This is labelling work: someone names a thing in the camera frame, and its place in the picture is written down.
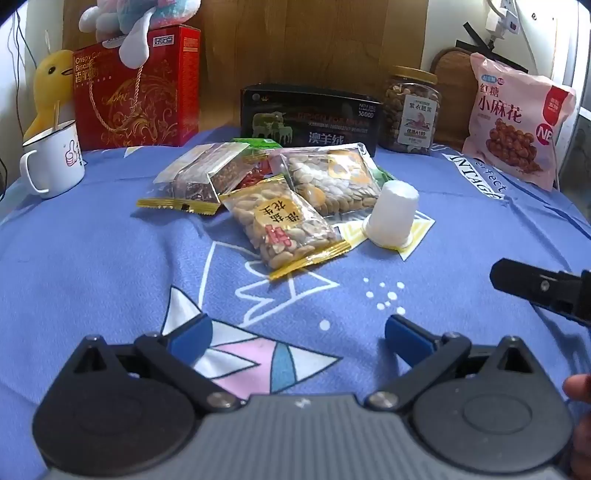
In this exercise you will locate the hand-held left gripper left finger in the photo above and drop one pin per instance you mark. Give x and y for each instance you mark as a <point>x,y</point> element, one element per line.
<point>191,334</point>

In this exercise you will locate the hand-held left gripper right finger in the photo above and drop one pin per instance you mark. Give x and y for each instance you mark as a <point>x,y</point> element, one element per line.
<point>406,333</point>

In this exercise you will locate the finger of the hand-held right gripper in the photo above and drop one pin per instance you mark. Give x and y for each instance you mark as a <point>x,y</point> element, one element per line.
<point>531,281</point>

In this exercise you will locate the peanut packet with yellow edges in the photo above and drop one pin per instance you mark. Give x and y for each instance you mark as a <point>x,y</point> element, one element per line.
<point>281,228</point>

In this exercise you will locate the black tin box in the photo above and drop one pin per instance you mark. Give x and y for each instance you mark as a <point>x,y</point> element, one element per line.
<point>318,117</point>

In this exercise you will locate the person's right hand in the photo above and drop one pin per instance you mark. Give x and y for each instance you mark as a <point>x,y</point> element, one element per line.
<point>579,392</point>

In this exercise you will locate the blue printed bed sheet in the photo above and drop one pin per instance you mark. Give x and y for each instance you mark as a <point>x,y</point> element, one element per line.
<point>115,258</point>

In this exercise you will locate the white plastic cup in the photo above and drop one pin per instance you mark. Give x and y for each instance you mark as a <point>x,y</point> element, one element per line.
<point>392,212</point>

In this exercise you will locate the dark grain packet yellow edge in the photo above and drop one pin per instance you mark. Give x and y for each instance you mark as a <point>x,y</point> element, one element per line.
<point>194,177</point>

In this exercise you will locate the pink snack bag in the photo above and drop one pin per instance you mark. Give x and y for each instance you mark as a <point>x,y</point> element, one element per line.
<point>517,120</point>

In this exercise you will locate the pumpkin seed packet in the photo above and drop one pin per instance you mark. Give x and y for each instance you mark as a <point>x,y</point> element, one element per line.
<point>332,180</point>

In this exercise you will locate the red snack packet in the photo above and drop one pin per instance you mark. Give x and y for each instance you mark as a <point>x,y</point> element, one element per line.
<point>251,175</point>

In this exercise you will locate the green snack packet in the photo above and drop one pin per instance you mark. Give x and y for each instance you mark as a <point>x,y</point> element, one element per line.
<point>258,143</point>

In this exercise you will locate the brown quilted pad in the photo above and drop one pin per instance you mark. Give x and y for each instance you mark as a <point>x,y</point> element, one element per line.
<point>455,92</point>

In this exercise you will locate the clear nut jar gold lid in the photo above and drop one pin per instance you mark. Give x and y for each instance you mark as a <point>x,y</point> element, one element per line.
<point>411,115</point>

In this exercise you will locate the white enamel mug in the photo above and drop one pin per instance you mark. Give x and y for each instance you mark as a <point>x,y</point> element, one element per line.
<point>57,159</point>

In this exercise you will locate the black tape strips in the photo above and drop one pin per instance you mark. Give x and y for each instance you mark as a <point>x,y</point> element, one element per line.
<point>489,50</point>

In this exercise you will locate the red gift box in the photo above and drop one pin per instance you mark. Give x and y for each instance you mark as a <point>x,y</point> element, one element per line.
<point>134,101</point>

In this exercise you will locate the yellow duck plush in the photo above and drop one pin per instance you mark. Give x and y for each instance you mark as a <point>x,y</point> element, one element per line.
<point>51,87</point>

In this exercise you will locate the wooden headboard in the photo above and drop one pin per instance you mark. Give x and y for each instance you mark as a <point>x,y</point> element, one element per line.
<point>300,41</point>

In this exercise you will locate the pastel plush toy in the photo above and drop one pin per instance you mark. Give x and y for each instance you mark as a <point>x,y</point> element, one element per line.
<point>134,27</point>

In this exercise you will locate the white wall charger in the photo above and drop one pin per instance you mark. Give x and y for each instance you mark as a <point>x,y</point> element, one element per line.
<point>503,18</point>

